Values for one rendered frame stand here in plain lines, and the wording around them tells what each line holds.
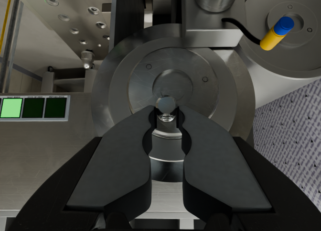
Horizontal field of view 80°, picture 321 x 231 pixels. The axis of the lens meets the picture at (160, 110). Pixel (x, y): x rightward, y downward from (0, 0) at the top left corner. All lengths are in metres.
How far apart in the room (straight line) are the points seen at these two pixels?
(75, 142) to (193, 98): 0.44
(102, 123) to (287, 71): 0.17
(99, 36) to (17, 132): 0.33
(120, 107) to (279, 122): 0.27
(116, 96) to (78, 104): 0.39
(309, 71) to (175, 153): 0.14
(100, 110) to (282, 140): 0.28
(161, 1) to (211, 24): 0.44
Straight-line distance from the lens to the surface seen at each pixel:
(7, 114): 0.66
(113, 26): 0.22
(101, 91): 0.18
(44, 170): 0.59
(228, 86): 0.18
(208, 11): 0.18
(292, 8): 0.25
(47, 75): 3.46
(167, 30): 0.20
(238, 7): 0.19
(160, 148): 0.16
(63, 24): 0.50
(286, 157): 0.35
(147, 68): 0.16
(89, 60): 0.58
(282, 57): 0.23
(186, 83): 0.16
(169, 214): 0.52
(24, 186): 0.62
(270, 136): 0.39
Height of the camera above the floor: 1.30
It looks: 12 degrees down
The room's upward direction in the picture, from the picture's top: 180 degrees counter-clockwise
